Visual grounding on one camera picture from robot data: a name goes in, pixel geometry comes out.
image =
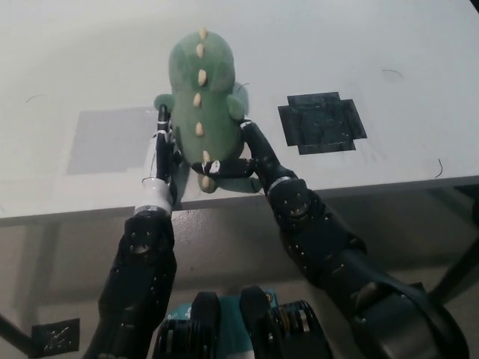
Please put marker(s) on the grey tape square patch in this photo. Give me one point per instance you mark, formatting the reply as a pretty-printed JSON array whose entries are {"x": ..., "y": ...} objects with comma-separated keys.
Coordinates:
[{"x": 108, "y": 142}]

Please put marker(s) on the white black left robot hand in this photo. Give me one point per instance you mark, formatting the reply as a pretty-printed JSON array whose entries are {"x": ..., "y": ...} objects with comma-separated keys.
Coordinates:
[{"x": 159, "y": 168}]

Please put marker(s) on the green plush dinosaur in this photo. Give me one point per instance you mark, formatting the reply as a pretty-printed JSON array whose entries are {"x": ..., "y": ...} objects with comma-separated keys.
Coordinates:
[{"x": 202, "y": 82}]

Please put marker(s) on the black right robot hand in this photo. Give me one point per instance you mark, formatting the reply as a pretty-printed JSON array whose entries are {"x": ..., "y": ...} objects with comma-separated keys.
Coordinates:
[{"x": 265, "y": 161}]

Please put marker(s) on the black metal table leg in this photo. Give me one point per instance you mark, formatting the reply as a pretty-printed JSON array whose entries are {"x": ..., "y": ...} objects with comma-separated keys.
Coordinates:
[
  {"x": 456, "y": 261},
  {"x": 15, "y": 333}
]

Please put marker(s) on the black tape cross patch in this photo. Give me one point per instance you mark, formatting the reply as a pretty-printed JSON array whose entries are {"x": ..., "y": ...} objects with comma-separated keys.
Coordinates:
[{"x": 322, "y": 123}]

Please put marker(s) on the black teal robot torso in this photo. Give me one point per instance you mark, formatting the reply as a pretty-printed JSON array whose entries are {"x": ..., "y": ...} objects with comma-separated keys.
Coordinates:
[{"x": 224, "y": 329}]

